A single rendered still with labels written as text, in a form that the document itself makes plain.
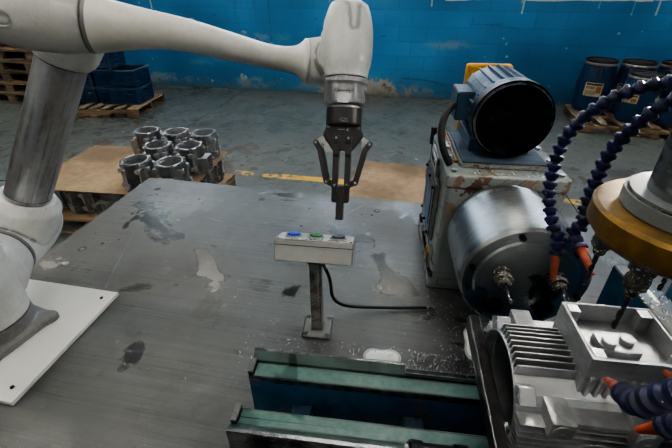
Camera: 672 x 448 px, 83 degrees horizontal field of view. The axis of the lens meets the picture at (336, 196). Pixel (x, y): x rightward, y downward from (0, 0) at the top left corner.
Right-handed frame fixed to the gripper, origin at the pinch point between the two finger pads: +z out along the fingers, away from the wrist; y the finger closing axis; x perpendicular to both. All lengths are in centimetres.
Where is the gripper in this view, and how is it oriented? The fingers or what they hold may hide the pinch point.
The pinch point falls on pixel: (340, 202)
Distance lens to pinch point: 82.0
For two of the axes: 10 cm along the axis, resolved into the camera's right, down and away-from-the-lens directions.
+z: -0.4, 9.9, 1.3
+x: 1.1, -1.2, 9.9
